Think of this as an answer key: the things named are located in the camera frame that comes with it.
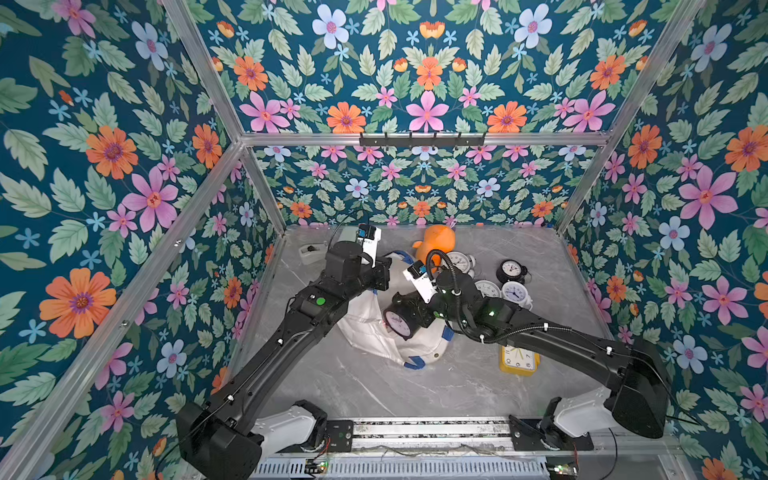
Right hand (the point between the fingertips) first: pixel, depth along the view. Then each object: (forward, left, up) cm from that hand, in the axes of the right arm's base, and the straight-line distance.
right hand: (411, 288), depth 75 cm
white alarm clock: (+14, -25, -19) cm, 35 cm away
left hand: (+4, +4, +7) cm, 9 cm away
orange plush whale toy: (+33, -8, -15) cm, 37 cm away
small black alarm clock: (+21, -34, -19) cm, 44 cm away
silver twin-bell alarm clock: (+24, -17, -18) cm, 35 cm away
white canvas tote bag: (-8, +12, -6) cm, 15 cm away
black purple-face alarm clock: (-6, +1, -2) cm, 6 cm away
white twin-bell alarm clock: (+13, -35, -21) cm, 43 cm away
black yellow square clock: (-10, -31, -21) cm, 38 cm away
